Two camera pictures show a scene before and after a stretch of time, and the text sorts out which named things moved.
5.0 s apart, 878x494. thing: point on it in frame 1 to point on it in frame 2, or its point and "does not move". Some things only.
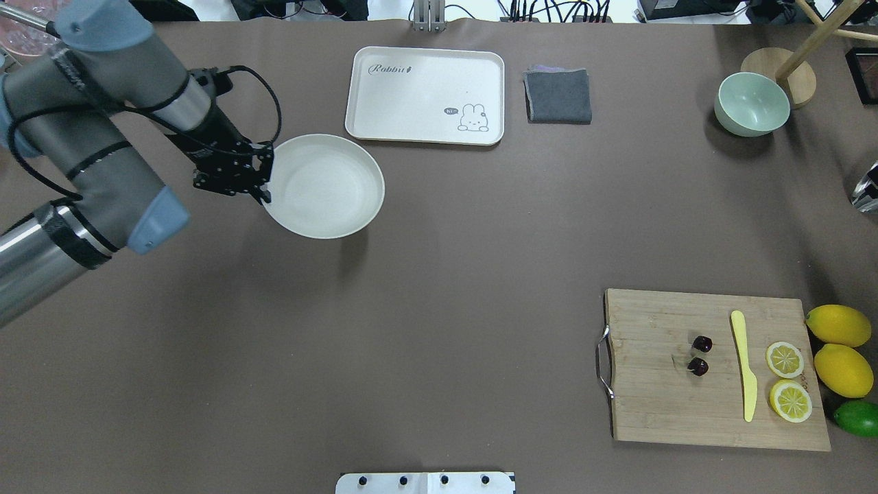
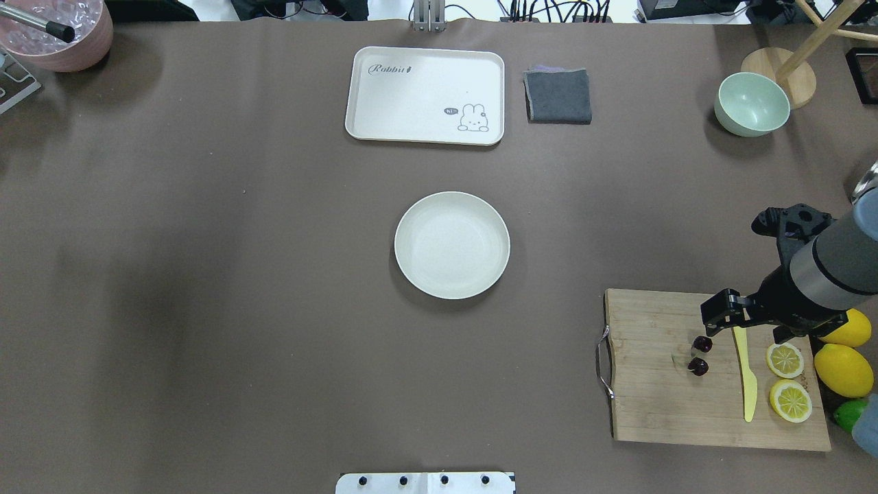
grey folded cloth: x=558 y=95 does not move
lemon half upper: x=785 y=359 does not move
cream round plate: x=324 y=186 to x=452 y=245
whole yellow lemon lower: x=843 y=370 does not move
